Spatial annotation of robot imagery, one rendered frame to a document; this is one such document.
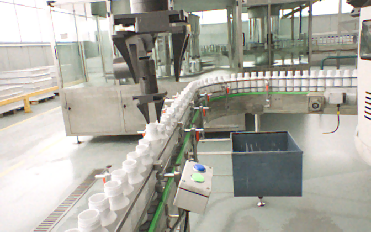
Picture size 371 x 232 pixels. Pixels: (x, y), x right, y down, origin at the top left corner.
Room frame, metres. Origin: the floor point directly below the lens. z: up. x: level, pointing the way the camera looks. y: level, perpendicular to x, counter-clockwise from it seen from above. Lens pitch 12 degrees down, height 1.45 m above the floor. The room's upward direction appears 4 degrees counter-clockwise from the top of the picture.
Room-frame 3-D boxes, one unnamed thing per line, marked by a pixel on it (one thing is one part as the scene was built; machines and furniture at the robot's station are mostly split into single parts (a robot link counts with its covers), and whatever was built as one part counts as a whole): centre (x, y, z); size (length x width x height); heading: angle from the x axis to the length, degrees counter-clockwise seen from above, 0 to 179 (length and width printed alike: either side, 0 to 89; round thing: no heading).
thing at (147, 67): (0.94, 0.13, 1.38); 0.07 x 0.06 x 0.07; 82
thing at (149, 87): (0.94, 0.12, 1.32); 0.10 x 0.07 x 0.07; 83
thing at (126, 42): (0.46, 0.06, 1.44); 0.07 x 0.07 x 0.09; 83
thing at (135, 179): (0.71, 0.16, 1.08); 0.06 x 0.06 x 0.17
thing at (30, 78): (9.33, 5.03, 0.50); 1.23 x 1.04 x 1.00; 83
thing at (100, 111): (5.73, 0.43, 1.18); 2.88 x 2.73 x 2.35; 83
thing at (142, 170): (0.77, 0.16, 1.08); 0.06 x 0.06 x 0.17
